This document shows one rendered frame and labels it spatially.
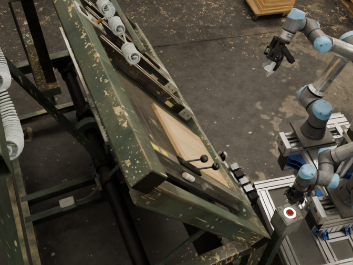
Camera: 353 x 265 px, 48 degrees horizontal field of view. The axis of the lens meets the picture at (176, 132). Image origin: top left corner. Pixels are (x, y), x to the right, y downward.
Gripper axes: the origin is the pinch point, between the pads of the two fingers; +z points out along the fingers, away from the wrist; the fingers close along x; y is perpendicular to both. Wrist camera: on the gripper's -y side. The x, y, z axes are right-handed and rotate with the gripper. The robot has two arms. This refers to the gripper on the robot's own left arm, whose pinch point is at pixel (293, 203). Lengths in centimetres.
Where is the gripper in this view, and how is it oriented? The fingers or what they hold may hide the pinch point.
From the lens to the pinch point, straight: 232.0
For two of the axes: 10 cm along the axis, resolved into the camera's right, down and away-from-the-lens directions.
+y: -9.2, 2.9, -2.7
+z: -0.3, 6.4, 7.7
